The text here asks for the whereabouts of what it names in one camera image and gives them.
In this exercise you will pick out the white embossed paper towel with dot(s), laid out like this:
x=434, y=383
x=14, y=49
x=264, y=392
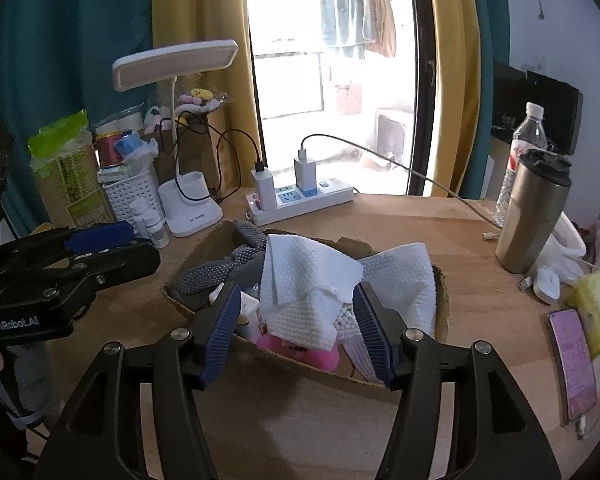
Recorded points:
x=405, y=280
x=305, y=285

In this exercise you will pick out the black wall device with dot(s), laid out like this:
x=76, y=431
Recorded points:
x=545, y=105

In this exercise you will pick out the smartphone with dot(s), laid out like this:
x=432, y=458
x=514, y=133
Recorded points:
x=575, y=365

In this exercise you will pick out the grey dotted glove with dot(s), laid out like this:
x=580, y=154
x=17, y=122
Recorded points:
x=205, y=275
x=250, y=240

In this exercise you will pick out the white power strip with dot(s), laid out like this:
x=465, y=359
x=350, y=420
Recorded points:
x=325, y=197

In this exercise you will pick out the brown paper bag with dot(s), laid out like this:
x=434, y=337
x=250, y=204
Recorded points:
x=200, y=160

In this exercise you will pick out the teal curtain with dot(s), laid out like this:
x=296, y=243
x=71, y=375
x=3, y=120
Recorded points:
x=487, y=20
x=65, y=35

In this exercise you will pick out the red can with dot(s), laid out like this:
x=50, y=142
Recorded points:
x=109, y=150

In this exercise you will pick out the plush toy in clear wrap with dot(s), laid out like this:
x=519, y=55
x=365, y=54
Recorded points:
x=200, y=97

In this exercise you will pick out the steel tumbler with black lid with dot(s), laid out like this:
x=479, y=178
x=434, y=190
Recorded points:
x=527, y=220

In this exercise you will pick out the brown cardboard box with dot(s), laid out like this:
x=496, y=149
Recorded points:
x=300, y=372

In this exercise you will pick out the yellow curtain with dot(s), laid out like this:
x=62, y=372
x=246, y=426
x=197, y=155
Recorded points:
x=200, y=5
x=455, y=60

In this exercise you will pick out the white plastic bag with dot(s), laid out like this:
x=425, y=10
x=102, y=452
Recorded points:
x=567, y=245

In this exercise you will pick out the small white usb dongle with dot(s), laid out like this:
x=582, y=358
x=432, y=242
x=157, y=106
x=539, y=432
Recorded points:
x=526, y=283

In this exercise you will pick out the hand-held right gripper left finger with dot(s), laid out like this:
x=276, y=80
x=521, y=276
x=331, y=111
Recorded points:
x=222, y=332

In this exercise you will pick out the white desk lamp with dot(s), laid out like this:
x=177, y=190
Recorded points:
x=175, y=62

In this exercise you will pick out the dark window frame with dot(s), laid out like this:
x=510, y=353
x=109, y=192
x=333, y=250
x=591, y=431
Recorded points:
x=422, y=85

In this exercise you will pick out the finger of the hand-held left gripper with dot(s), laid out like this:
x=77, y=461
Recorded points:
x=102, y=237
x=130, y=260

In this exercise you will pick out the clear water bottle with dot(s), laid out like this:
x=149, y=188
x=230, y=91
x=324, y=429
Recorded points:
x=530, y=130

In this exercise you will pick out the hanging brown garment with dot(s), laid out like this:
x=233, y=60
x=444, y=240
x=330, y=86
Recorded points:
x=382, y=15

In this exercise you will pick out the small white bottle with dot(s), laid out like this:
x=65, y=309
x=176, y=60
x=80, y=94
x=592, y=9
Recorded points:
x=157, y=232
x=139, y=217

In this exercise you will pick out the white computer mouse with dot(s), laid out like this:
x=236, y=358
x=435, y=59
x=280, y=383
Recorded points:
x=547, y=285

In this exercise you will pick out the pink soft object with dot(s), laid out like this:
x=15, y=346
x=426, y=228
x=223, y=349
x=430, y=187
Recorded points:
x=305, y=355

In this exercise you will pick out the white perforated basket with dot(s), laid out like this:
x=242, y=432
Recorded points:
x=130, y=192

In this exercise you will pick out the hanging teal towel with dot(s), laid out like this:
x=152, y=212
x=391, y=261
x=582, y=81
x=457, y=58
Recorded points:
x=345, y=10

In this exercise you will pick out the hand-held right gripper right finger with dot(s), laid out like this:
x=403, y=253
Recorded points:
x=372, y=335

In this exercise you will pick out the yellow wipes packet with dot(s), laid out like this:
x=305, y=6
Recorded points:
x=595, y=315

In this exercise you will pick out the green snack packet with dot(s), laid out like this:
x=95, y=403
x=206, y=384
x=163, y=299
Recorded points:
x=65, y=175

